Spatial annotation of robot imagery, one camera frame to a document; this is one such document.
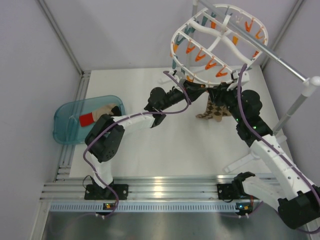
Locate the teal plastic basket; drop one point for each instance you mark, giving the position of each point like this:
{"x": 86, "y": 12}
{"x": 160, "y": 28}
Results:
{"x": 72, "y": 123}

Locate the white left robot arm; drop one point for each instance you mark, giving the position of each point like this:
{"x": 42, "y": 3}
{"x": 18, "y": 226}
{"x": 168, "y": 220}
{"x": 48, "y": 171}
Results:
{"x": 104, "y": 139}

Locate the black sock in basket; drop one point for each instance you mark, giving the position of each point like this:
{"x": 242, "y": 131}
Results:
{"x": 115, "y": 112}

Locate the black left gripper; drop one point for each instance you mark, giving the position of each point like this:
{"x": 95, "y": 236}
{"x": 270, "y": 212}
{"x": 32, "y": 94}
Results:
{"x": 193, "y": 90}

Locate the metal drying rack stand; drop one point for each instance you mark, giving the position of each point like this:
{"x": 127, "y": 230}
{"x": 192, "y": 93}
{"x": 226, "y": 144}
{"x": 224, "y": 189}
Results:
{"x": 287, "y": 65}

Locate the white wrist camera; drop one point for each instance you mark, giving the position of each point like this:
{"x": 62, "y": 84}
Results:
{"x": 178, "y": 77}
{"x": 238, "y": 79}

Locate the white round clip hanger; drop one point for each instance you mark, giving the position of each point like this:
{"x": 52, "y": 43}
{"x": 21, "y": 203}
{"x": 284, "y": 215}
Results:
{"x": 215, "y": 74}

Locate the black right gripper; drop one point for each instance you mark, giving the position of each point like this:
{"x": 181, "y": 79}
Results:
{"x": 218, "y": 93}

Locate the beige sock with red cuff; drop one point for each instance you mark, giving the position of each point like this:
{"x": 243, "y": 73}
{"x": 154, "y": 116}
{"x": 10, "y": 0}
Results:
{"x": 92, "y": 117}

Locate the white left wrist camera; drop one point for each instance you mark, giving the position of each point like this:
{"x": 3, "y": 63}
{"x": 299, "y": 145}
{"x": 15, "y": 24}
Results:
{"x": 178, "y": 77}

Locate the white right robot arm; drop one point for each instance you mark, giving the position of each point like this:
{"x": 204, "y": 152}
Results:
{"x": 298, "y": 200}

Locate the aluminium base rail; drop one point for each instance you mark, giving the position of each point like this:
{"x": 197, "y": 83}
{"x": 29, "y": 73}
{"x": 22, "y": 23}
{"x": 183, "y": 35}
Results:
{"x": 153, "y": 195}

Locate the brown argyle sock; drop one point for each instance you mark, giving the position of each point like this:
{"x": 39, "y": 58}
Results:
{"x": 214, "y": 112}

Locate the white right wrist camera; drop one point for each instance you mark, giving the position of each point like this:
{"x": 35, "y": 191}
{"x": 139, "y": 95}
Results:
{"x": 238, "y": 79}

